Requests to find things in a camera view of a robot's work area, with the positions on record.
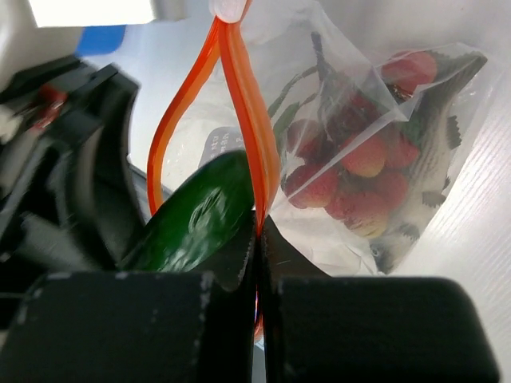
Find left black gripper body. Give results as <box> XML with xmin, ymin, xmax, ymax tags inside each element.
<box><xmin>1</xmin><ymin>56</ymin><xmax>144</xmax><ymax>319</ymax></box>

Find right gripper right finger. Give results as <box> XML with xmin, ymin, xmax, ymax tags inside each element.
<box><xmin>259</xmin><ymin>220</ymin><xmax>501</xmax><ymax>382</ymax></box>

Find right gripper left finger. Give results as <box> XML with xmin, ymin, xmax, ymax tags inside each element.
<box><xmin>1</xmin><ymin>219</ymin><xmax>256</xmax><ymax>382</ymax></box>

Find green cucumber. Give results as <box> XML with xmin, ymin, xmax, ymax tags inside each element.
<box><xmin>121</xmin><ymin>149</ymin><xmax>254</xmax><ymax>273</ymax></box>

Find clear zip bag orange zipper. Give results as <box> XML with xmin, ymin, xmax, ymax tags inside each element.
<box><xmin>146</xmin><ymin>0</ymin><xmax>500</xmax><ymax>348</ymax></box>

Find grey toy fish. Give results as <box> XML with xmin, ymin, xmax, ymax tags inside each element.
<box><xmin>369</xmin><ymin>51</ymin><xmax>487</xmax><ymax>274</ymax></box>

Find blue plastic bin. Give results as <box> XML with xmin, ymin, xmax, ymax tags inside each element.
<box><xmin>75</xmin><ymin>25</ymin><xmax>126</xmax><ymax>56</ymax></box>

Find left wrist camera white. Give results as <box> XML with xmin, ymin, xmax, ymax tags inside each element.
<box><xmin>29</xmin><ymin>0</ymin><xmax>156</xmax><ymax>27</ymax></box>

